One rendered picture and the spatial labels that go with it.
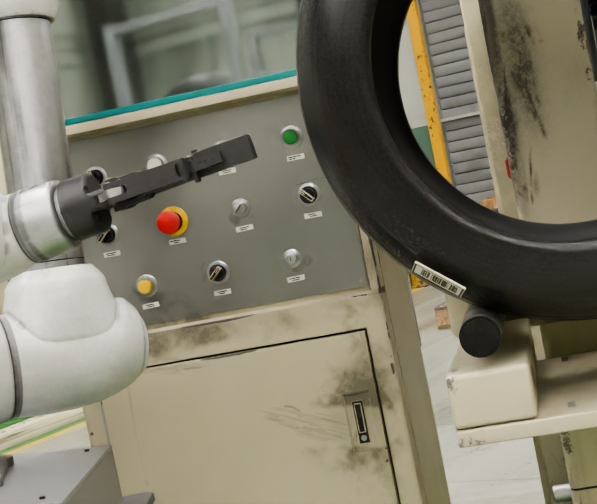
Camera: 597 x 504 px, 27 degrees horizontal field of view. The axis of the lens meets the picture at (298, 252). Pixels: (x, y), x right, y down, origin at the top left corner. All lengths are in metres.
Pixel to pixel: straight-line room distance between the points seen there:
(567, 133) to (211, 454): 0.85
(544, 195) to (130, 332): 0.64
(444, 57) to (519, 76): 9.89
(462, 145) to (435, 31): 1.06
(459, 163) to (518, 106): 9.89
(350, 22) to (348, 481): 0.99
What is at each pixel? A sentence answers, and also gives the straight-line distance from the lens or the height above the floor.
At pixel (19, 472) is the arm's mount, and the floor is 0.76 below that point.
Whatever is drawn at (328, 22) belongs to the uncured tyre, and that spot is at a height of 1.25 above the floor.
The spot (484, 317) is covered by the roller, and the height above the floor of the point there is 0.92.
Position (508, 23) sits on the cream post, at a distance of 1.70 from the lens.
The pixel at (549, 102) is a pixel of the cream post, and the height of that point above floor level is 1.14.
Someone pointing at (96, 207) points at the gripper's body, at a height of 1.11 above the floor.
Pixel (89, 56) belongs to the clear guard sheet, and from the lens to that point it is 2.18.
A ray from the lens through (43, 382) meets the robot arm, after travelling 1.84.
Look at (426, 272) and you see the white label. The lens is 1.33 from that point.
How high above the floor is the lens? 1.09
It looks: 3 degrees down
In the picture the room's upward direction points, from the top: 11 degrees counter-clockwise
